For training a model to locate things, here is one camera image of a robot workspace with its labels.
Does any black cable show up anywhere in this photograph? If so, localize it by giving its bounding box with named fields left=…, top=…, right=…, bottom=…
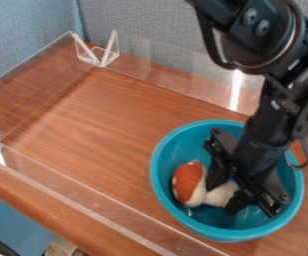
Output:
left=283, top=138, right=308, bottom=171

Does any plush mushroom brown cap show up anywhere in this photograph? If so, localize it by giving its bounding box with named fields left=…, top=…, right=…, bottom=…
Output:
left=170, top=161, right=242, bottom=209

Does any clear acrylic back barrier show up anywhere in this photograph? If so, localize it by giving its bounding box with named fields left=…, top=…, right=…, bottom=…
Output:
left=107, top=54, right=262, bottom=116

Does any clear acrylic front barrier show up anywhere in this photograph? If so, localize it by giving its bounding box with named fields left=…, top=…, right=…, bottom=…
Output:
left=0, top=142, right=227, bottom=256

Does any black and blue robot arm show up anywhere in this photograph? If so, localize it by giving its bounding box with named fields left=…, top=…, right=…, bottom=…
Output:
left=186, top=0, right=308, bottom=216

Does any clear acrylic corner bracket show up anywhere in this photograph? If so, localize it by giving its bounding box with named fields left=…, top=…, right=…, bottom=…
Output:
left=71, top=30, right=120, bottom=68

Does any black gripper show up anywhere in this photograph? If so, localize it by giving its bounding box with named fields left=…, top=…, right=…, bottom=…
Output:
left=202, top=74, right=308, bottom=219

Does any clear acrylic left barrier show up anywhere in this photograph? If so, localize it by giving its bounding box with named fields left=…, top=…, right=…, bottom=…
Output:
left=0, top=31, right=92, bottom=140

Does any clear acrylic barrier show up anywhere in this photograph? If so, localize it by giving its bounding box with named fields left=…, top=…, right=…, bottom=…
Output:
left=0, top=31, right=92, bottom=140
left=0, top=142, right=227, bottom=256
left=107, top=54, right=262, bottom=116

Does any blue plastic bowl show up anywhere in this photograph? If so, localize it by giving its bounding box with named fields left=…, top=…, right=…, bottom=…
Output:
left=150, top=120, right=305, bottom=243

